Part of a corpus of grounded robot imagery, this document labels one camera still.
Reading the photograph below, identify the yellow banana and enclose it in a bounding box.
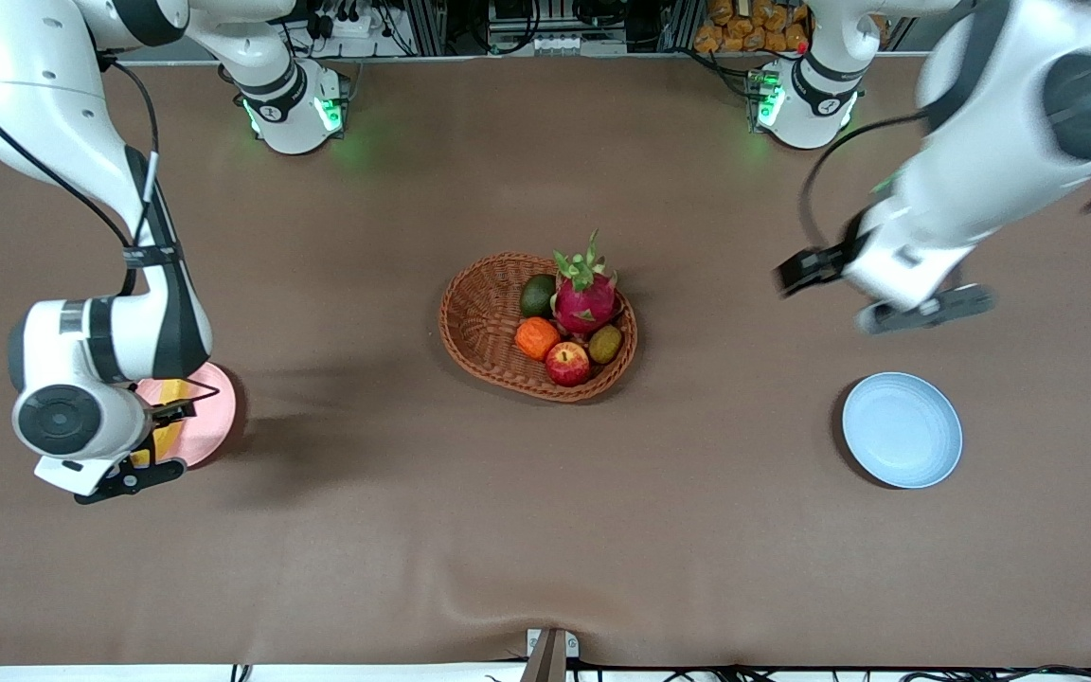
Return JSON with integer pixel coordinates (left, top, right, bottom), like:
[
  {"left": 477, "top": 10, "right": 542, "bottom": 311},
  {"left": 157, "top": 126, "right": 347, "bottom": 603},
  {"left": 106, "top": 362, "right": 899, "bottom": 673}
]
[{"left": 129, "top": 379, "right": 191, "bottom": 470}]

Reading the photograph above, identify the red apple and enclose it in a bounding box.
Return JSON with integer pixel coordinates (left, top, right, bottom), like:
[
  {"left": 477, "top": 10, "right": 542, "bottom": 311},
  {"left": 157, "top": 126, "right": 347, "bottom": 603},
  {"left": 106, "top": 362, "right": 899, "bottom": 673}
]
[{"left": 545, "top": 342, "right": 592, "bottom": 387}]

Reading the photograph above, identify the pink plate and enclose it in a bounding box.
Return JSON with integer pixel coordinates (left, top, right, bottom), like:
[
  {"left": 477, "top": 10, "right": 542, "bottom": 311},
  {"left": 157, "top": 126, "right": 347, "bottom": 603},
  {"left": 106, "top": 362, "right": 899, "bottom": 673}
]
[{"left": 134, "top": 362, "right": 238, "bottom": 469}]

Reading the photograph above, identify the light blue plate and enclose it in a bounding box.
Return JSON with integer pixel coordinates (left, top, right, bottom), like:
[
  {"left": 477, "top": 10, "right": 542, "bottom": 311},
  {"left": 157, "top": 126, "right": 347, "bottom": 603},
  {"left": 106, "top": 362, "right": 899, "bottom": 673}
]
[{"left": 841, "top": 371, "right": 964, "bottom": 490}]

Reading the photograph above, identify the pink dragon fruit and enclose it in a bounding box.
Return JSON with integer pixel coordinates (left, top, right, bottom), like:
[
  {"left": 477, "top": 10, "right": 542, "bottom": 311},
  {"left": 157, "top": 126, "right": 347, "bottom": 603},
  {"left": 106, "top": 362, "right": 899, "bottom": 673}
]
[{"left": 552, "top": 230, "right": 622, "bottom": 335}]

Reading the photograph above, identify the orange snack bags pile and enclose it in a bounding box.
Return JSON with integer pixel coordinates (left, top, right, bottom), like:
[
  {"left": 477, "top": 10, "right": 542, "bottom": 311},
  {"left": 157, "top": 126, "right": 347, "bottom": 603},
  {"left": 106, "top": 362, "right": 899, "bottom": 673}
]
[{"left": 694, "top": 0, "right": 812, "bottom": 55}]

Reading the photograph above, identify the dark green avocado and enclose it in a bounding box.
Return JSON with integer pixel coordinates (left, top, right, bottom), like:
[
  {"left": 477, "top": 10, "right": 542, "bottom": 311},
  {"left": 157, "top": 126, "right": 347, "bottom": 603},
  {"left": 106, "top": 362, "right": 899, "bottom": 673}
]
[{"left": 520, "top": 275, "right": 558, "bottom": 319}]

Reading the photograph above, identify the orange fruit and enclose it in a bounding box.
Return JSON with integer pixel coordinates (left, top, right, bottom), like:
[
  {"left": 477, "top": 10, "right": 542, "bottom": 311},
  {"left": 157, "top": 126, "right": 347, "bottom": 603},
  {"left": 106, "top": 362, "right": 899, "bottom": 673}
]
[{"left": 514, "top": 317, "right": 562, "bottom": 362}]

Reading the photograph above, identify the woven wicker basket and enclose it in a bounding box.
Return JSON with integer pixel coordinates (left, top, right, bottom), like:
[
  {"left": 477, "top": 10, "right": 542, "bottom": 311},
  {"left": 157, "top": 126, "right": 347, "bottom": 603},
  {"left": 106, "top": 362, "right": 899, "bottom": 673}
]
[{"left": 438, "top": 252, "right": 638, "bottom": 404}]

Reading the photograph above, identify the table cover mat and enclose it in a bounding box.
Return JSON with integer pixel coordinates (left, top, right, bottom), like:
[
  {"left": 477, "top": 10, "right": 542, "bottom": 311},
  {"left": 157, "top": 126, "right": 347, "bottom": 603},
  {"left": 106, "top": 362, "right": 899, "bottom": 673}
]
[{"left": 0, "top": 55, "right": 1091, "bottom": 669}]

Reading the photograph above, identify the white power strip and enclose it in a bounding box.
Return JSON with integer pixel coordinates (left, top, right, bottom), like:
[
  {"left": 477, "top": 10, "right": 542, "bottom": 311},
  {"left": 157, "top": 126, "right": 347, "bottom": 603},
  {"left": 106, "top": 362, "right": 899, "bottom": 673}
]
[{"left": 316, "top": 0, "right": 395, "bottom": 39}]

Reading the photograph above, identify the left gripper thin black cable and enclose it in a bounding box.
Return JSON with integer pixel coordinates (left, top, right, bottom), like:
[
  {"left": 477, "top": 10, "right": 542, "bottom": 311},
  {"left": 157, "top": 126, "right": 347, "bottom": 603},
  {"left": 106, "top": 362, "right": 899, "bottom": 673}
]
[{"left": 796, "top": 112, "right": 930, "bottom": 252}]

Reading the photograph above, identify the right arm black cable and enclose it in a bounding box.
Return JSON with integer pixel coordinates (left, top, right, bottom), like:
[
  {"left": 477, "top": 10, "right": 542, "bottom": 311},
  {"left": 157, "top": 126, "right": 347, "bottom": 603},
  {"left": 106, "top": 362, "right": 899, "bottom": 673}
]
[{"left": 0, "top": 28, "right": 163, "bottom": 296}]

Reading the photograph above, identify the aluminium frame post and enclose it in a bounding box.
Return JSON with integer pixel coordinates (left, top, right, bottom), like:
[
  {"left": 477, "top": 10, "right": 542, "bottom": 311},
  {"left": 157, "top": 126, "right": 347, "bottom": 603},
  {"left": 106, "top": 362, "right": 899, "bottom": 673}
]
[
  {"left": 659, "top": 0, "right": 703, "bottom": 53},
  {"left": 408, "top": 0, "right": 447, "bottom": 56}
]

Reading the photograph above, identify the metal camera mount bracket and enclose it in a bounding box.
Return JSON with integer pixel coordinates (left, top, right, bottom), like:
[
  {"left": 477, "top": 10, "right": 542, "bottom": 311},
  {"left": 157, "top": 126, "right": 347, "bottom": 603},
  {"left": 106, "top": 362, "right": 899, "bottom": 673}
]
[{"left": 519, "top": 627, "right": 581, "bottom": 682}]

